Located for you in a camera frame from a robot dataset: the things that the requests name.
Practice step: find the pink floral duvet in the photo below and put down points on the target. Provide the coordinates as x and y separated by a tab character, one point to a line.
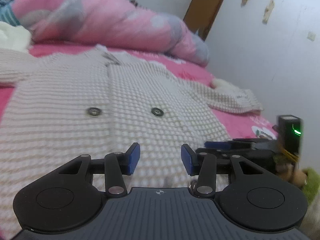
112	23

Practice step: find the brown wooden door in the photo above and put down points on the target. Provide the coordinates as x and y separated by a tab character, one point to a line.
200	16

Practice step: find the white fleece blanket pile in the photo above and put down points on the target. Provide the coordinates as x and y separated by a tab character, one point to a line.
14	38

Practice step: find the cream knit cardigan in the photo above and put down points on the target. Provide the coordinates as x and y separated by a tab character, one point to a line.
159	166

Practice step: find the person's right hand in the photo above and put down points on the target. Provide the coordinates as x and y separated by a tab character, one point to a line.
294	176

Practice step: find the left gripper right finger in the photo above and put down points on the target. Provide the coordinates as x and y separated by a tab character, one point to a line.
204	167

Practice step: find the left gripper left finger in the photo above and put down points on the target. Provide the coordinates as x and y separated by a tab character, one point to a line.
118	164

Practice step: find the teal striped cloth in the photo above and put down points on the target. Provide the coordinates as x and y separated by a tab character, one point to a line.
7	15

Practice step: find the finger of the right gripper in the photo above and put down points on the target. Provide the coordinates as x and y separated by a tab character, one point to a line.
218	145

